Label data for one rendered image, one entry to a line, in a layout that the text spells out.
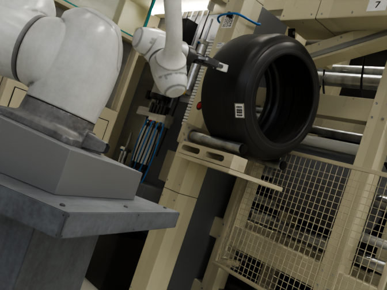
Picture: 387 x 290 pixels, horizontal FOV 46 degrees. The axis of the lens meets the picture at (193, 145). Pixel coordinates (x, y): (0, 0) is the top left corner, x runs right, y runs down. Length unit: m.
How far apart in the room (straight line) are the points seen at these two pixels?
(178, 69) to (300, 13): 1.07
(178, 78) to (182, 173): 0.79
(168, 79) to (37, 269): 0.81
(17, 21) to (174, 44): 0.61
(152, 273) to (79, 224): 1.56
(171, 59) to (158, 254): 1.06
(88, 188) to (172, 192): 1.38
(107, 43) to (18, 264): 0.45
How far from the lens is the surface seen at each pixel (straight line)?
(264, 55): 1.89
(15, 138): 0.83
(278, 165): 2.07
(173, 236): 2.24
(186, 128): 2.10
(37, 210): 0.69
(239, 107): 1.82
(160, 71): 1.51
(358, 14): 2.23
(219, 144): 1.95
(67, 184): 0.80
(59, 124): 0.92
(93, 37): 0.94
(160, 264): 2.26
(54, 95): 0.92
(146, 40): 1.60
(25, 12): 1.02
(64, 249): 0.96
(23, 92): 2.07
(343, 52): 2.36
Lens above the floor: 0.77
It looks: 2 degrees up
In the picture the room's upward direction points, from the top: 19 degrees clockwise
